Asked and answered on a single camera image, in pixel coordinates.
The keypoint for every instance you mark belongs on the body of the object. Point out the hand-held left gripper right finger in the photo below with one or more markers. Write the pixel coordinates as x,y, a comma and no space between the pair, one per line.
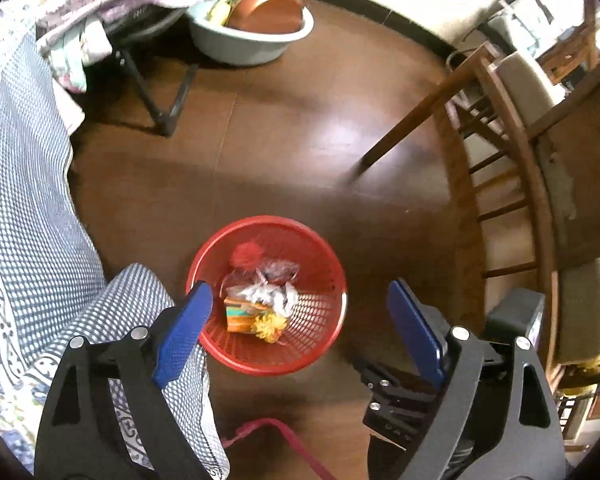
414,330

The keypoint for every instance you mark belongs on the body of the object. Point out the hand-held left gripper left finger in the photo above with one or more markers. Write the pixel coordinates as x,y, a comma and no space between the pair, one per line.
185,335

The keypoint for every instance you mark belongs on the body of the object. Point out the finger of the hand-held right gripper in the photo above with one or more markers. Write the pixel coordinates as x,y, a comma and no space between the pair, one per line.
399,417
394,382

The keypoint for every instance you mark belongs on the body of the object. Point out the orange green packet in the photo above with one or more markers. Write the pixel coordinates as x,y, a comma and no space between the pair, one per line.
237,317

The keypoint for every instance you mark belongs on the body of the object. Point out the yellow paper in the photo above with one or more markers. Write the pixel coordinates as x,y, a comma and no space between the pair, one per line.
269,327

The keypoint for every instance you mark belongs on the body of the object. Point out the red wrapper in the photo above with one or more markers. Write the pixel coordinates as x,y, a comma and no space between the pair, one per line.
245,253

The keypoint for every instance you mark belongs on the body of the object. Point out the red plastic basket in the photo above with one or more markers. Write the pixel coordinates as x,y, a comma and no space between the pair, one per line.
320,280

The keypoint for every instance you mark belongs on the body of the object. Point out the clear plastic wrapper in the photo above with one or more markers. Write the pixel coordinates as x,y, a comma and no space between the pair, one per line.
277,270

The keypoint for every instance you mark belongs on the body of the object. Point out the grey chair cushion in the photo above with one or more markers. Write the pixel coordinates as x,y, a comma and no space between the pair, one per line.
584,310
524,90

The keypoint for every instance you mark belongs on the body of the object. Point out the wooden chair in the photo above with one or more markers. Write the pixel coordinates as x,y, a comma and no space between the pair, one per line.
529,170

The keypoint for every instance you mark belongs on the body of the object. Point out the blue white checked cloth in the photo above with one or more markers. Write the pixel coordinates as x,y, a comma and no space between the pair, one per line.
25,185

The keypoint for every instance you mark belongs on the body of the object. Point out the black folding stand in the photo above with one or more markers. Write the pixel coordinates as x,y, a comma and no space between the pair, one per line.
152,105

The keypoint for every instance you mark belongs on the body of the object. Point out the pale blue basin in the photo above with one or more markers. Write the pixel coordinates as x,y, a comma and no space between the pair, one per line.
245,47

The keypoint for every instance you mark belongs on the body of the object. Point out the pale floral towel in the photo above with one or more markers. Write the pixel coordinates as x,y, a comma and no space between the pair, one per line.
75,55

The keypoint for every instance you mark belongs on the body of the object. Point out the yellow green sponge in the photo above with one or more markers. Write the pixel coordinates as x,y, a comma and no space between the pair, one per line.
220,7

